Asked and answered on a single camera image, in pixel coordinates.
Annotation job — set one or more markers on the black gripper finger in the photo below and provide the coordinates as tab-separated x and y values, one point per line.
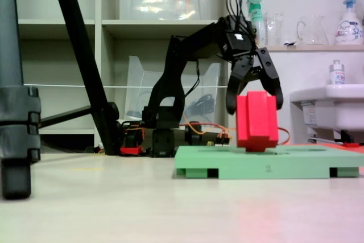
271	75
234	89

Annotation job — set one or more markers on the grey tripod leg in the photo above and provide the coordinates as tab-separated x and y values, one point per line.
11	83

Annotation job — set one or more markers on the glass beaker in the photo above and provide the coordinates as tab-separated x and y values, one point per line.
275	29

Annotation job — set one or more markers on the glass pitcher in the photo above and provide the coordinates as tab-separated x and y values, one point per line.
312	32

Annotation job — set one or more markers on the white pump soap bottle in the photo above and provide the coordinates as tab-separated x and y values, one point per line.
348	29

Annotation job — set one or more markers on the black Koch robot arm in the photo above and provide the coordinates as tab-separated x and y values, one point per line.
167	98

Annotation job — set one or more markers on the red clamp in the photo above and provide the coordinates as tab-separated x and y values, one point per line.
130	150

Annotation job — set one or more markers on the small clear sanitizer bottle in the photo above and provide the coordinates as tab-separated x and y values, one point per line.
337	73

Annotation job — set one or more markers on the circuit board with connectors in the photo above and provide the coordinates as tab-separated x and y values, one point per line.
223	139

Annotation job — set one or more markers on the red cross columnar block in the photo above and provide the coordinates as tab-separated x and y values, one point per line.
257	123

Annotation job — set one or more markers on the black table clamp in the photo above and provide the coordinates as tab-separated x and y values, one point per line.
193	136
132	137

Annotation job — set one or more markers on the black tripod leg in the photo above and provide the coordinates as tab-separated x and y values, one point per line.
76	38

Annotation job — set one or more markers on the wooden ledge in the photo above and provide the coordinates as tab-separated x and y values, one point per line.
298	48

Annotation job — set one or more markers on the green spray bottle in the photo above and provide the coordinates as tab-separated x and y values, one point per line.
256	12

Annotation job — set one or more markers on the white sink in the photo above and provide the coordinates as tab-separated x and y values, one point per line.
338	106

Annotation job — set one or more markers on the grey shelf unit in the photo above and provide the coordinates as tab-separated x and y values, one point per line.
98	55

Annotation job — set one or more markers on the green shape-hole board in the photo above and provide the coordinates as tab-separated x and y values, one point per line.
267	163

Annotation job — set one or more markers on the clear plastic document tray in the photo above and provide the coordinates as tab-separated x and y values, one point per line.
136	83

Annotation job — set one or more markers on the black tripod strut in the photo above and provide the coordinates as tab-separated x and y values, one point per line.
65	116

